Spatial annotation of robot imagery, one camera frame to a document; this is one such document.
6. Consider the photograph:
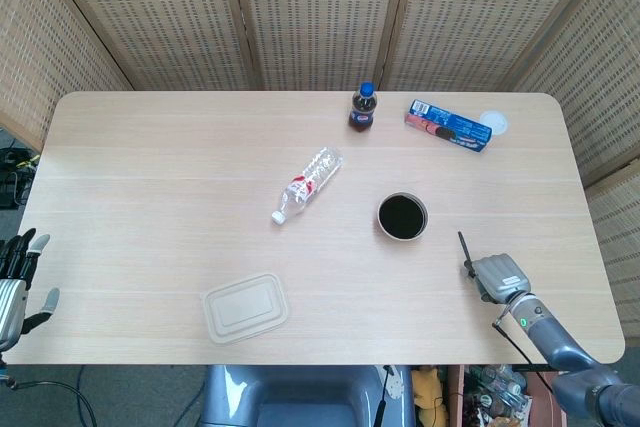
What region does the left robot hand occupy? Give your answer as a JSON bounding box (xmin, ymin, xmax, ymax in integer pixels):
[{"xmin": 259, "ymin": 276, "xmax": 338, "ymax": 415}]
[{"xmin": 0, "ymin": 227, "xmax": 61, "ymax": 353}]

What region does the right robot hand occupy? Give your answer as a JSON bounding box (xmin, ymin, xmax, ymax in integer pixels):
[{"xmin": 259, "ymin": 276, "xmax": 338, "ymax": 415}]
[{"xmin": 467, "ymin": 253, "xmax": 530, "ymax": 304}]

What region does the black plastic spoon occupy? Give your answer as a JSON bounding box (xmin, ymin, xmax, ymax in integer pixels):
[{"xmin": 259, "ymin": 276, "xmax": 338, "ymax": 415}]
[{"xmin": 457, "ymin": 230, "xmax": 479, "ymax": 279}]

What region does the white bowl with dark interior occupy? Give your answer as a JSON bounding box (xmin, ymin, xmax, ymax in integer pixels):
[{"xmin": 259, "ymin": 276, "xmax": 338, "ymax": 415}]
[{"xmin": 376, "ymin": 191, "xmax": 429, "ymax": 243}]

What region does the brown crate of clutter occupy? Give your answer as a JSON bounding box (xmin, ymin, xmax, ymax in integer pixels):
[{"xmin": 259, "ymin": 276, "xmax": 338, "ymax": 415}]
[{"xmin": 447, "ymin": 364, "xmax": 569, "ymax": 427}]

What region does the woven bamboo screen panel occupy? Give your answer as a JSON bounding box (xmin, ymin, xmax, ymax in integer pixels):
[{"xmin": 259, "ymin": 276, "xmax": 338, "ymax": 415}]
[
  {"xmin": 227, "ymin": 0, "xmax": 416, "ymax": 93},
  {"xmin": 584, "ymin": 159, "xmax": 640, "ymax": 308},
  {"xmin": 382, "ymin": 0, "xmax": 626, "ymax": 93},
  {"xmin": 0, "ymin": 0, "xmax": 134, "ymax": 153},
  {"xmin": 37, "ymin": 0, "xmax": 264, "ymax": 93},
  {"xmin": 512, "ymin": 0, "xmax": 640, "ymax": 188}
]

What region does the yellow plush toy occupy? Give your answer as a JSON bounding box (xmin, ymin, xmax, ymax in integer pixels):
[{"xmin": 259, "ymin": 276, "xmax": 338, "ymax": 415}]
[{"xmin": 412, "ymin": 365, "xmax": 449, "ymax": 427}]

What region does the white round table grommet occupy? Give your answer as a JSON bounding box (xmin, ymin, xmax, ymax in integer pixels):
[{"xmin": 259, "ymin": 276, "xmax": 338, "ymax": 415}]
[{"xmin": 478, "ymin": 109, "xmax": 510, "ymax": 138}]

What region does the blue cookie box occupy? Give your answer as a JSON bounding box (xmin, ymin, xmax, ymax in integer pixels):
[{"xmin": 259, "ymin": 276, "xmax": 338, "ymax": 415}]
[{"xmin": 403, "ymin": 98, "xmax": 494, "ymax": 156}]

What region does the cola bottle with blue cap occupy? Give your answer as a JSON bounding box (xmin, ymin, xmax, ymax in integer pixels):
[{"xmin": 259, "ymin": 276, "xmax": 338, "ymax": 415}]
[{"xmin": 348, "ymin": 82, "xmax": 378, "ymax": 134}]

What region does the clear plastic water bottle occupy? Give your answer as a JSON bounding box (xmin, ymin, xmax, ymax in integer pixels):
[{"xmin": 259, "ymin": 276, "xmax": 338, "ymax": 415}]
[{"xmin": 271, "ymin": 145, "xmax": 346, "ymax": 226}]

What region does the beige pulp food container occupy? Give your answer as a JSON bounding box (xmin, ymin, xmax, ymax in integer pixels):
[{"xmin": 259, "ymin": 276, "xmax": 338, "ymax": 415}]
[{"xmin": 200, "ymin": 272, "xmax": 291, "ymax": 347}]

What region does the grey robot torso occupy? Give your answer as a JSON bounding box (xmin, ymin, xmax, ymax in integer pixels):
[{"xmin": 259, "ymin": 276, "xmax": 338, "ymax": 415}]
[{"xmin": 202, "ymin": 364, "xmax": 417, "ymax": 427}]

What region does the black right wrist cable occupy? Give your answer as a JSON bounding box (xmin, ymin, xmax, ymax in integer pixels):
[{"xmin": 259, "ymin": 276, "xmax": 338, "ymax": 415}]
[{"xmin": 492, "ymin": 311, "xmax": 556, "ymax": 373}]

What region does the black floor cable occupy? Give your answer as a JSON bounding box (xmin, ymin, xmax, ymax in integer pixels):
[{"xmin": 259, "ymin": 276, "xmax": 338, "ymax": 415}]
[{"xmin": 0, "ymin": 379, "xmax": 96, "ymax": 427}]

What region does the blue floor cable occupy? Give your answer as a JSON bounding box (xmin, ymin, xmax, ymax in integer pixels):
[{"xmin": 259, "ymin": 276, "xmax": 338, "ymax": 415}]
[{"xmin": 73, "ymin": 365, "xmax": 86, "ymax": 427}]

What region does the black equipment with cables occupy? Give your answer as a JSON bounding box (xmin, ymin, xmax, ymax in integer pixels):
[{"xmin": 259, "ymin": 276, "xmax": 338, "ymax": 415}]
[{"xmin": 0, "ymin": 146, "xmax": 41, "ymax": 208}]

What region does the white bracket with black rod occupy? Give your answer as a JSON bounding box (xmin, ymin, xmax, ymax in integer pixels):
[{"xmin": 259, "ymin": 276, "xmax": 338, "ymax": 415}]
[{"xmin": 373, "ymin": 364, "xmax": 404, "ymax": 427}]

